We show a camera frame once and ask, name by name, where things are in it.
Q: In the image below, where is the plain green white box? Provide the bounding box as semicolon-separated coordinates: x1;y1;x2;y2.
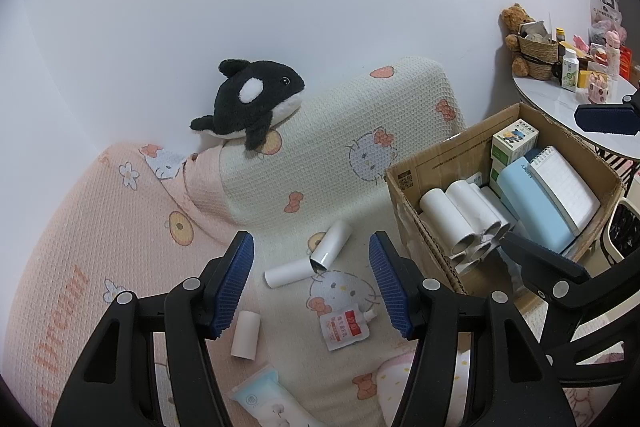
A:
487;156;511;195

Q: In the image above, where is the pink bottle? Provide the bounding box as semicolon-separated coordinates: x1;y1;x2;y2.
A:
605;31;623;80

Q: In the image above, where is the white paper tube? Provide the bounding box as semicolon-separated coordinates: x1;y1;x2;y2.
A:
231;311;262;360
310;219;352;270
264;258;313;289

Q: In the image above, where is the white bin black bag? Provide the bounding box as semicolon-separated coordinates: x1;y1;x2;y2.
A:
607;199;640;264

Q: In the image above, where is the white spiral notepad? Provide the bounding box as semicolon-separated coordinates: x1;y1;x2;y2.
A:
529;146;601;235

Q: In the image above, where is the woven straw basket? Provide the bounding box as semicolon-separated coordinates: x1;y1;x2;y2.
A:
517;34;560;80

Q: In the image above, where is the round white table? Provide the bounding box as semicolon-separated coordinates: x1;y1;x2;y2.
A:
512;72;640;172

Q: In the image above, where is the light blue case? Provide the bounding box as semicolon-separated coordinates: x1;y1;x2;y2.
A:
497;159;576;253

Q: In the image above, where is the pink toy figure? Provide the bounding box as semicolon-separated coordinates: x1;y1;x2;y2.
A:
587;72;611;104

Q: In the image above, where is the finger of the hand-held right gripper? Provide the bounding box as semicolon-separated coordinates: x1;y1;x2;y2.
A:
500;232;638;388
574;89;640;136

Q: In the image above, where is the blue white tissue pack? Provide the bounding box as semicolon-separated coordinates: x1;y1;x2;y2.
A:
230;367;326;427

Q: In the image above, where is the white pouch red label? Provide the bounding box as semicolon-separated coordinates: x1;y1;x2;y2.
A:
319;307;376;352

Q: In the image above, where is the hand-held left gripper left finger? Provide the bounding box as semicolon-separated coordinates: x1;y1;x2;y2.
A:
50;231;256;427

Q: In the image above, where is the pink cream cat print blanket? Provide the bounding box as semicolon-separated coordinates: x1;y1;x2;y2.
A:
0;56;551;427

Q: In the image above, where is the white green bottle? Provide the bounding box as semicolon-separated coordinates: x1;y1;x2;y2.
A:
560;48;580;90

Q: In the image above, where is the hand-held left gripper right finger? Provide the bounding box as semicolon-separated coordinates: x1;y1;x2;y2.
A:
368;231;576;427

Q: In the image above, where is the brown teddy bear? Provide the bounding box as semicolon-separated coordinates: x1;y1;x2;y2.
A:
500;3;538;75

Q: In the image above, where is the black white orca plush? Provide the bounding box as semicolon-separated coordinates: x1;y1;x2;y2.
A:
190;58;306;152

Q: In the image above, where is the brown cardboard box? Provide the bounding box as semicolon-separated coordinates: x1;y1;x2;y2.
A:
385;103;623;295

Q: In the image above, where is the pink white dotted pillow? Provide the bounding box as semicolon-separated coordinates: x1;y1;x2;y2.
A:
375;349;473;427

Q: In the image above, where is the green white cartoon box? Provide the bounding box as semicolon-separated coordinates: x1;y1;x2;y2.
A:
491;119;540;160

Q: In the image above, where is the stack of white rolls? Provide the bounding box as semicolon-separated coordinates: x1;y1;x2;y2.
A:
419;181;516;275

